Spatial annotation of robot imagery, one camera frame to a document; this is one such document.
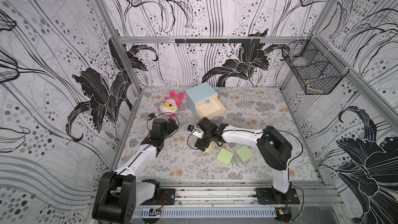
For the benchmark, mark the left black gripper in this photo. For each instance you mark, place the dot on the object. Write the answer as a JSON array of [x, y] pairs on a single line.
[[170, 128]]

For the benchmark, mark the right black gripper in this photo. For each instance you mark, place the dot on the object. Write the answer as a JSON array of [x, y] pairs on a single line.
[[204, 140]]

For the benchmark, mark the yellow sticky note pad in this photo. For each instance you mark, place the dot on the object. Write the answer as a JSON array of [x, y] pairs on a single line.
[[207, 150]]

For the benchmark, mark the green sticky note pad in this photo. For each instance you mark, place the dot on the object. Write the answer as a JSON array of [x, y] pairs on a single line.
[[244, 153], [224, 156]]

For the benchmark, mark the blue wooden drawer box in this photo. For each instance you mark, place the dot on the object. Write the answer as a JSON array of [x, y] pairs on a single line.
[[203, 101]]

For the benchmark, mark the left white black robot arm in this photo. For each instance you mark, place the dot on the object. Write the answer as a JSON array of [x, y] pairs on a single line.
[[119, 193]]

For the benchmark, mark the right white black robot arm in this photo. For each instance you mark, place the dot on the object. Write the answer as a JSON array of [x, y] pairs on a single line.
[[275, 149]]

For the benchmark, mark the pink white owl plush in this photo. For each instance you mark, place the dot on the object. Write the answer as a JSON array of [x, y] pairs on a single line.
[[171, 103]]

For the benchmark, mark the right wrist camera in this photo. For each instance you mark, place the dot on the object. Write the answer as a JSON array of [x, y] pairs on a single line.
[[196, 131]]

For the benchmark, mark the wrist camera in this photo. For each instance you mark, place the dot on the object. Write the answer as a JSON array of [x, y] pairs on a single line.
[[196, 131], [151, 116]]

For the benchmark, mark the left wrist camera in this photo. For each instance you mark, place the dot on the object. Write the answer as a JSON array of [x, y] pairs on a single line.
[[151, 116]]

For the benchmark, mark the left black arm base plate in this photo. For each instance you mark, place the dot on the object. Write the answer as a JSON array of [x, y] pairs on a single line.
[[162, 197]]

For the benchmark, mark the white slotted cable duct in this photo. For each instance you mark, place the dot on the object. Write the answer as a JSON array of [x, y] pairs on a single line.
[[207, 212]]

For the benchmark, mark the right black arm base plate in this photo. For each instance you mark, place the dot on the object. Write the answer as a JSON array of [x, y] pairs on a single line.
[[270, 196]]

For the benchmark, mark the black wire basket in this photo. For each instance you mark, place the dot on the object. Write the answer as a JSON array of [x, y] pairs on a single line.
[[312, 66]]

